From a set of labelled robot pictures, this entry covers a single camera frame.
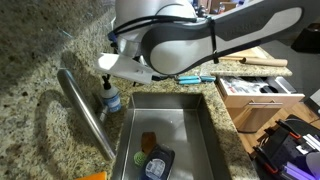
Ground blue soap pump bottle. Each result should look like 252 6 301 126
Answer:
100 76 121 113

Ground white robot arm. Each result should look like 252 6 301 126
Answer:
108 0 320 75

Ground stainless steel sink basin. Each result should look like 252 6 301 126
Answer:
111 92 231 180

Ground dark blue detergent bottle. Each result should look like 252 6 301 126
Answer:
138 145 175 180

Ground brown sponge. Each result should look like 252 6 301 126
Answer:
141 132 157 155

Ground green scrubber ball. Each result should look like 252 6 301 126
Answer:
134 151 147 167

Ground steel kitchen faucet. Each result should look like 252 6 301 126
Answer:
57 69 116 160

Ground wooden rolling pin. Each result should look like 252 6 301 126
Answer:
220 56 288 67

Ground orange sponge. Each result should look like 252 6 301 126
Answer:
74 171 107 180

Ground wooden cutting board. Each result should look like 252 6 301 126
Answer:
229 47 266 58

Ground orange black clamp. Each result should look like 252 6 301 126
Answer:
254 146 278 174
276 119 301 139

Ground teal handled scissors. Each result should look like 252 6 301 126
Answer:
175 76 216 85

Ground wooden drawer with handle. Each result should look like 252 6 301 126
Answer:
215 75 306 134

